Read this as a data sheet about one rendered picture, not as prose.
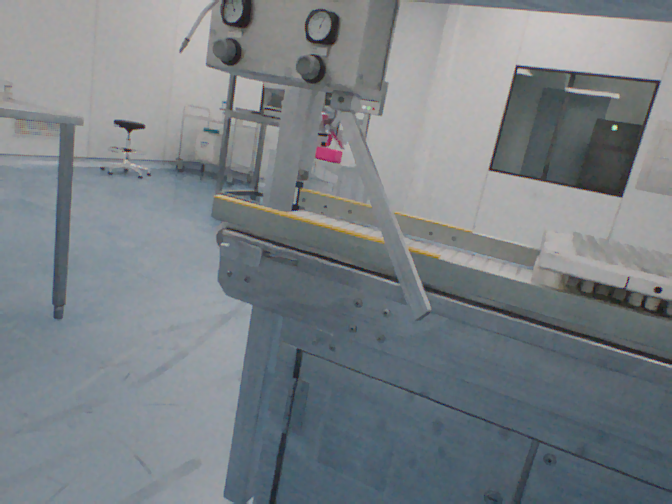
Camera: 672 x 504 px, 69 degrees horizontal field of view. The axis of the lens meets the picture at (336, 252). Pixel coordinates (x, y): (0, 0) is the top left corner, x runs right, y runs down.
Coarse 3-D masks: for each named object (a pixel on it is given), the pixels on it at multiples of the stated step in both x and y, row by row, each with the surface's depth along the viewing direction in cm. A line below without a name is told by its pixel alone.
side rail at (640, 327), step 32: (256, 224) 69; (288, 224) 67; (352, 256) 64; (384, 256) 62; (416, 256) 61; (480, 288) 58; (512, 288) 57; (544, 288) 55; (576, 320) 54; (608, 320) 53; (640, 320) 52
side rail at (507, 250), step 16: (304, 192) 96; (320, 208) 95; (336, 208) 94; (352, 208) 92; (368, 208) 91; (400, 224) 89; (416, 224) 88; (432, 224) 87; (432, 240) 87; (448, 240) 86; (464, 240) 85; (480, 240) 84; (496, 240) 83; (496, 256) 83; (512, 256) 82; (528, 256) 81
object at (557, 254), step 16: (544, 240) 67; (560, 240) 69; (544, 256) 57; (560, 256) 56; (576, 256) 58; (560, 272) 57; (576, 272) 56; (592, 272) 55; (608, 272) 54; (624, 272) 54; (640, 272) 55; (640, 288) 53; (656, 288) 53
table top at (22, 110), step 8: (0, 104) 175; (8, 104) 182; (16, 104) 189; (24, 104) 197; (32, 104) 206; (0, 112) 167; (8, 112) 169; (16, 112) 171; (24, 112) 173; (32, 112) 175; (40, 112) 177; (48, 112) 180; (56, 112) 188; (64, 112) 196; (32, 120) 176; (40, 120) 178; (48, 120) 180; (56, 120) 183; (64, 120) 185; (72, 120) 188; (80, 120) 190
